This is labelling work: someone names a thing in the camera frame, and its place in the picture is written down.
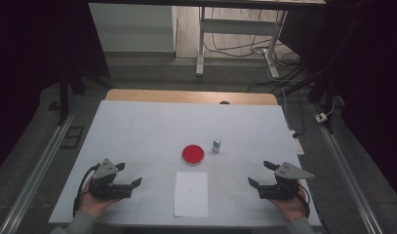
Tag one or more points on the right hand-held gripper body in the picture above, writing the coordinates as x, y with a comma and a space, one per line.
288, 172

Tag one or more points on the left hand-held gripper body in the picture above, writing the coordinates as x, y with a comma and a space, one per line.
105, 170

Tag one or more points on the blue stamp cap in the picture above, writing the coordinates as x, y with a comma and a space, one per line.
217, 142

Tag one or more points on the white paper sheet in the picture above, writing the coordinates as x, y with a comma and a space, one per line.
191, 195

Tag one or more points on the round red ink pad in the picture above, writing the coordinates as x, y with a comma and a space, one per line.
193, 154

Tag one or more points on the person's left hand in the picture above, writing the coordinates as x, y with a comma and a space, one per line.
92, 206

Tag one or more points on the white power strip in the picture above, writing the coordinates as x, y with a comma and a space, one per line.
298, 146

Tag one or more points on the large white table cover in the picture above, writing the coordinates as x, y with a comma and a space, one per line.
147, 130

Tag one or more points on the small white floor adapter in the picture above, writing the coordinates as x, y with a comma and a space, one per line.
321, 117

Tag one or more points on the dark table grommet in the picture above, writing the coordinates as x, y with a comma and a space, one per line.
224, 102

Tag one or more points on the black metal stand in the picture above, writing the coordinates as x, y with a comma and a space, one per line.
329, 94
63, 97

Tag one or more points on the white-legged desk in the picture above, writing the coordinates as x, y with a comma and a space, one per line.
200, 48

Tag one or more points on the dark curtain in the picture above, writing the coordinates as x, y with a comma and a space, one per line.
375, 65
30, 48

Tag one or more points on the white cabinet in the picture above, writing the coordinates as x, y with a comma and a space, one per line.
131, 27

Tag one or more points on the metal floor rail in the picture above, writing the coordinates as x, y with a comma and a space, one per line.
36, 172
349, 175

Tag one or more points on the white metal frame stand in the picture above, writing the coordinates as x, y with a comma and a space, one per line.
238, 53

